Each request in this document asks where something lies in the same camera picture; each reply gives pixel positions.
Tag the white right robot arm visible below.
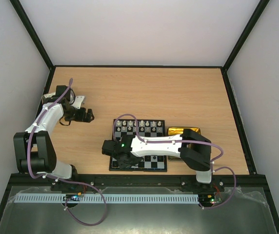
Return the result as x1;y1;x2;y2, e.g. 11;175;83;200
101;129;213;191

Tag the white slotted cable duct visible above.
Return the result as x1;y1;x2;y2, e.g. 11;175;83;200
14;193;199;204

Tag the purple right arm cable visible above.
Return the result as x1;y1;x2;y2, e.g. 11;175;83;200
112;113;238;210

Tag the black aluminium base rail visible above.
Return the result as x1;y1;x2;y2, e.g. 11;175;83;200
50;174;225;192

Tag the black and white chessboard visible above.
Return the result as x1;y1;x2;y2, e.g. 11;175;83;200
114;119;167;172

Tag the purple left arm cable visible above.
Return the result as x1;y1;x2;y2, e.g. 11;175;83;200
27;78;108;225

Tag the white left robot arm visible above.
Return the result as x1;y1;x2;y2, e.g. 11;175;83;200
13;85;95;181

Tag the dark floral metal tin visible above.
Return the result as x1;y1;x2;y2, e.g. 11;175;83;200
167;127;201;162

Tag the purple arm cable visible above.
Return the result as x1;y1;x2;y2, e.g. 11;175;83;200
27;78;108;225
112;113;238;210

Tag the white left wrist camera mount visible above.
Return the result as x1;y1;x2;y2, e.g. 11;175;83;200
70;96;86;109

